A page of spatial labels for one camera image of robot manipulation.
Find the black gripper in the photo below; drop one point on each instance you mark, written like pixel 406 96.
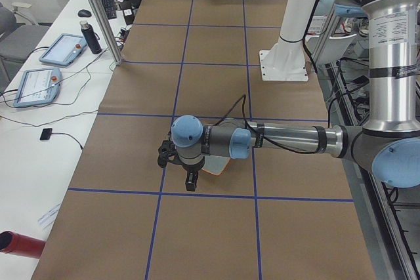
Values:
pixel 191 168

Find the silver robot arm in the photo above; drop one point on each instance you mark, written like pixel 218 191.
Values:
pixel 387 145

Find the grey square plate orange rim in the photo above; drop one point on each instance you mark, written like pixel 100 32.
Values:
pixel 215 165

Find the black keyboard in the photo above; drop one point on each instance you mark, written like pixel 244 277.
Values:
pixel 109 8

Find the black computer mouse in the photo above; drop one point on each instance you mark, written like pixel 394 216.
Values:
pixel 84 13

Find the black water bottle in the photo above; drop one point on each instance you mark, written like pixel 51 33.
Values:
pixel 90 37

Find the white paper sheet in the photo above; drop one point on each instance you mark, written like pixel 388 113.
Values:
pixel 49 217

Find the small black box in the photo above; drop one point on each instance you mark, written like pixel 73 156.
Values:
pixel 46 134

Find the upper teach pendant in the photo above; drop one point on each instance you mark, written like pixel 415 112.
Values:
pixel 64 50

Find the teach pendant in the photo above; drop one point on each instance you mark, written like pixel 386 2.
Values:
pixel 64 50
pixel 38 87

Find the lower teach pendant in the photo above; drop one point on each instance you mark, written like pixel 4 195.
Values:
pixel 38 87

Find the red cylinder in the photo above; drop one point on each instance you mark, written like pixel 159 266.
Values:
pixel 21 245

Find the grey office chair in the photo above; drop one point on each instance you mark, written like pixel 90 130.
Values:
pixel 20 35

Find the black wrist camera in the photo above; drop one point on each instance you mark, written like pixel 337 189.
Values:
pixel 167 153

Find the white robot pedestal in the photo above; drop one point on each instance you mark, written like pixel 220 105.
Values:
pixel 285 61

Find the aluminium frame post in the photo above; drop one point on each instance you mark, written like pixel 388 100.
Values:
pixel 106 30

